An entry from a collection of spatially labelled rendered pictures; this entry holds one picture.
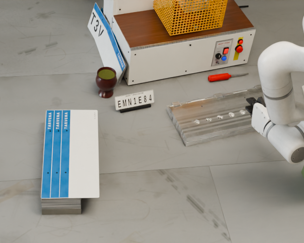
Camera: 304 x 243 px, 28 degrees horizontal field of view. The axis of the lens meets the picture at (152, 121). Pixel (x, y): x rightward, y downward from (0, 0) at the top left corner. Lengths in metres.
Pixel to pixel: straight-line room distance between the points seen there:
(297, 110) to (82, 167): 0.73
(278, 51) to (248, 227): 0.67
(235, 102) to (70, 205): 0.81
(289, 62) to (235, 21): 0.89
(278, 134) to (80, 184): 0.67
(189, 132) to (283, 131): 0.41
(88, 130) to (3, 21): 0.83
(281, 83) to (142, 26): 0.86
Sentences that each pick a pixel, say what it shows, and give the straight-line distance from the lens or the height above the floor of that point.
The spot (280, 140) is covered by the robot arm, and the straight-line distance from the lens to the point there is 2.01.
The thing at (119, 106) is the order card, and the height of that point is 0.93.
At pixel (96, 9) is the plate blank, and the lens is 2.70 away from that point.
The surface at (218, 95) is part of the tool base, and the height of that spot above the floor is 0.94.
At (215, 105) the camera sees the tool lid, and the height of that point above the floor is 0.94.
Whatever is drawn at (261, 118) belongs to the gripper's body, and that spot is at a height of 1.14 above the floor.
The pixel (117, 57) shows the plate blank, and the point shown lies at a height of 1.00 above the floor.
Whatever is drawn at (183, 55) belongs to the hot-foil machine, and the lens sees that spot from 2.48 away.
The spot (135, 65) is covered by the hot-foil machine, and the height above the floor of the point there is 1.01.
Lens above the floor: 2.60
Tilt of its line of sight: 46 degrees down
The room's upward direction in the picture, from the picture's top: 7 degrees clockwise
